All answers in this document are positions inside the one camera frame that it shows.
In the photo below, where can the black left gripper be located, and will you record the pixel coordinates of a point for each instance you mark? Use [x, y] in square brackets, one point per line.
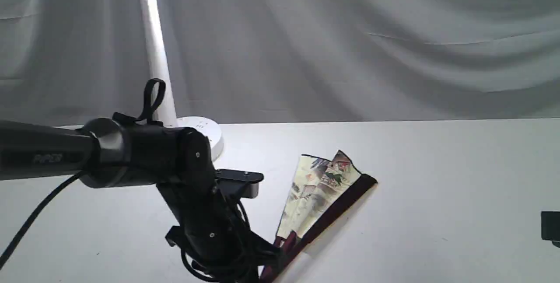
[213, 233]

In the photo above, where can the painted paper folding fan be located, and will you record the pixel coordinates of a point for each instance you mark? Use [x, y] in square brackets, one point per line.
[322, 191]

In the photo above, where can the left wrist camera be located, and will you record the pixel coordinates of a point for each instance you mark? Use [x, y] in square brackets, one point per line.
[238, 184]

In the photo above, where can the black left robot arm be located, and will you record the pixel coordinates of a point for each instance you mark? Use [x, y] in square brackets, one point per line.
[104, 153]

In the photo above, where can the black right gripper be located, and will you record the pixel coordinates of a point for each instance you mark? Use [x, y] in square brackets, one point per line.
[550, 227]

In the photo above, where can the grey backdrop curtain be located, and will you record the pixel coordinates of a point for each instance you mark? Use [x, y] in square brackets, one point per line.
[251, 61]

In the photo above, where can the white desk lamp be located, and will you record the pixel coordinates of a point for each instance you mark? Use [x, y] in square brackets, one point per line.
[158, 64]

